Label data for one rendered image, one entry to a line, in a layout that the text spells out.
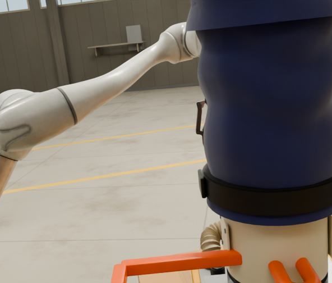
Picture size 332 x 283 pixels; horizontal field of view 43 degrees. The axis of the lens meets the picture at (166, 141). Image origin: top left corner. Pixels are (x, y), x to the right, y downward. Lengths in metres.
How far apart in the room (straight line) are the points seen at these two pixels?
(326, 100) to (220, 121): 0.15
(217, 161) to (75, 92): 0.49
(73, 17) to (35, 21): 1.11
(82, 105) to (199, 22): 0.50
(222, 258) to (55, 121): 0.51
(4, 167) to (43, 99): 0.25
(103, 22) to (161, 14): 1.61
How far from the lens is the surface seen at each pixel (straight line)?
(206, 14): 0.60
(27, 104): 1.02
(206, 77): 0.63
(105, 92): 1.07
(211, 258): 0.70
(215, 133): 0.63
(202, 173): 0.70
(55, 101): 1.02
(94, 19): 12.30
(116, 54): 12.16
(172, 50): 1.31
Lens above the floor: 1.61
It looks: 15 degrees down
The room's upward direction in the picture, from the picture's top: 6 degrees counter-clockwise
